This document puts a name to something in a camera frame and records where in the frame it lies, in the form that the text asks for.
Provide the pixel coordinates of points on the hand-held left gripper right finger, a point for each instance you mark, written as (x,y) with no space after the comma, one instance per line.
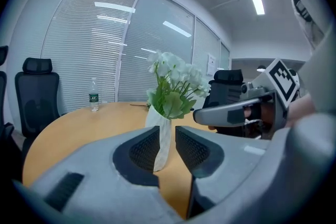
(236,181)

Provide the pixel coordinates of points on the dark pendant lamp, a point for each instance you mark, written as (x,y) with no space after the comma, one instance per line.
(261,68)

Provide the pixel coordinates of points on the white textured vase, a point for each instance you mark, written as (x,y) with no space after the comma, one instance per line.
(165,139)

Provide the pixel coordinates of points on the white flowers with green leaves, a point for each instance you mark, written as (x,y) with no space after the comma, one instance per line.
(178,81)

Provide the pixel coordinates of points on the person's right forearm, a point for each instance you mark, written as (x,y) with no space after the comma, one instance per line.
(300,110)

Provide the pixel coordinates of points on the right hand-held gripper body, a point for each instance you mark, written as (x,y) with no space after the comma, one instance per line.
(275,86)

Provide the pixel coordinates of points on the clear plastic water bottle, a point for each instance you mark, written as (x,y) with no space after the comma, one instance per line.
(94,97)

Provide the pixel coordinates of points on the glass partition with blinds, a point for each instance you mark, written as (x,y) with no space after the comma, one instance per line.
(105,47)

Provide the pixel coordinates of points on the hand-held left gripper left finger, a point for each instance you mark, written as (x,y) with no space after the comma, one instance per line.
(94,191)

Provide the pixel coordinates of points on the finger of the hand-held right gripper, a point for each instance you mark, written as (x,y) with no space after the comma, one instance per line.
(218,115)
(228,130)

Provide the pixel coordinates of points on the black mesh office chair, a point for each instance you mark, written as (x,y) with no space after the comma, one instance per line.
(36,97)
(3,86)
(225,86)

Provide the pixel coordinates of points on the white paper notice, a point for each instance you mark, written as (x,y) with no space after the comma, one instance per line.
(211,64)

